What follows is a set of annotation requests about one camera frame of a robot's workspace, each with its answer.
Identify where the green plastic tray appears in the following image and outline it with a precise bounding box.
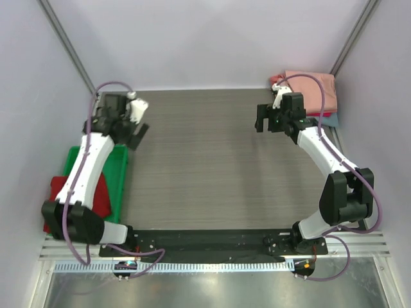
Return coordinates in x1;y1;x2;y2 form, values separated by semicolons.
61;145;128;223

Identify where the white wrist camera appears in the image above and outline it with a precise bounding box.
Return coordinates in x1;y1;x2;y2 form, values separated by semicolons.
272;83;292;109
126;92;149;124

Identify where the red t shirt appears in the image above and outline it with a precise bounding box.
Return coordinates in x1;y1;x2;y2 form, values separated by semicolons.
48;173;112;218

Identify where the magenta folded t shirt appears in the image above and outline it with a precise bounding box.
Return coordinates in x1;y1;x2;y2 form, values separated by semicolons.
306;112;333;117

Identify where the aluminium front rail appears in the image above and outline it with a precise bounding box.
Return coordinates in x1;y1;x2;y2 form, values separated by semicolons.
39;231;391;261

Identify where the aluminium frame post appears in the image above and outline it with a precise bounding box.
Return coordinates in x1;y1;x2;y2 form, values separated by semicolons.
37;0;95;94
330;0;381;77

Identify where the salmon folded t shirt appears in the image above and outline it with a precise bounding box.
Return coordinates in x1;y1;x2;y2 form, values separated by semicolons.
269;74;292;94

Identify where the slotted cable duct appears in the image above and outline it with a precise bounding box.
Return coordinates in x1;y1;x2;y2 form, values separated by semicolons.
53;259;294;274

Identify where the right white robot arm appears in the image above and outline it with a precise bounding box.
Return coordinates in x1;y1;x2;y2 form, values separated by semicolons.
254;93;374;254

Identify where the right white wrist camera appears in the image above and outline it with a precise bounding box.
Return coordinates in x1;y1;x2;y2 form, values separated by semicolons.
272;83;292;109

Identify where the pink folded t shirt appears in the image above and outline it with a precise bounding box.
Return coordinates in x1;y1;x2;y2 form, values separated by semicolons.
285;71;338;114

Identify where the left aluminium frame post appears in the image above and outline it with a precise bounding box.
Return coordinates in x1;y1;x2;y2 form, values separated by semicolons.
37;0;95;94

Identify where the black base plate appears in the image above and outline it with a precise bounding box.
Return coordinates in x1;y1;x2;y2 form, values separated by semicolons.
98;228;329;258

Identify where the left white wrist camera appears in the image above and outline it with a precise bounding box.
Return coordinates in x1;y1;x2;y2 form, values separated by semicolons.
126;92;149;124

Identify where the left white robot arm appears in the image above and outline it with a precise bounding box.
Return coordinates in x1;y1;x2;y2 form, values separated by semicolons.
41;92;149;257

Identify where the right aluminium frame post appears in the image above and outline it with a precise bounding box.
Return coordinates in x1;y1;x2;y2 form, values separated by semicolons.
330;0;381;77

